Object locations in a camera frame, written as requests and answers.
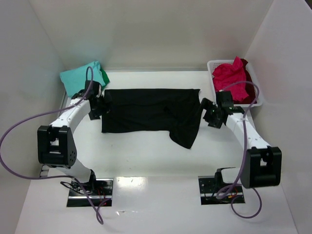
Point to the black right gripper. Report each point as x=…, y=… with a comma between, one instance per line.
x=209, y=112

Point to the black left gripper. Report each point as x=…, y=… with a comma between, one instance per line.
x=99, y=107

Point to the black t shirt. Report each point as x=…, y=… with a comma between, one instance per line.
x=171, y=110

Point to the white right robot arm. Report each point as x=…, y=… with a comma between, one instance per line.
x=261, y=163

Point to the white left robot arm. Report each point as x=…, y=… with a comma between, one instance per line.
x=56, y=146

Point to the folded green t shirt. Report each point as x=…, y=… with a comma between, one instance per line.
x=105, y=78

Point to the crumpled pink t shirt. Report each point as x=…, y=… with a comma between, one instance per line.
x=227, y=74

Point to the white plastic basket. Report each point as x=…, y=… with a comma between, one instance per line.
x=212, y=64

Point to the folded light blue t shirt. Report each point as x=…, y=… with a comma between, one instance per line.
x=74, y=80

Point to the dark red t shirt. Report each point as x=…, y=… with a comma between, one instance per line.
x=249, y=92

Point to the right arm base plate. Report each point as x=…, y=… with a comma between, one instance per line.
x=210, y=185

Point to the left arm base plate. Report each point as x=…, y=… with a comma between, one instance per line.
x=100, y=194

